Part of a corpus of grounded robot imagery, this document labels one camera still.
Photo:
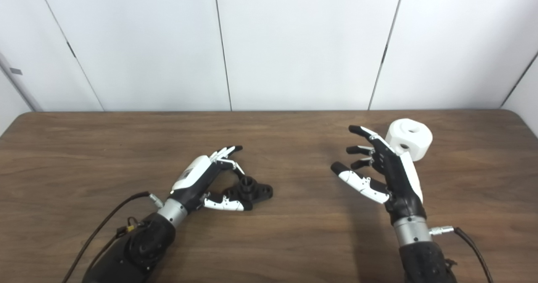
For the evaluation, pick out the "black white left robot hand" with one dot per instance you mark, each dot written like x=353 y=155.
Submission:
x=195 y=178

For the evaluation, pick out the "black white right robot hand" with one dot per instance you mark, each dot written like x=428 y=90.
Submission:
x=399 y=182

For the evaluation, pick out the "round white plastic piece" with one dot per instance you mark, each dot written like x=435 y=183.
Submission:
x=418 y=142

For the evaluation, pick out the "black flanged holder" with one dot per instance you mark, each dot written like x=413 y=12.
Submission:
x=258 y=191

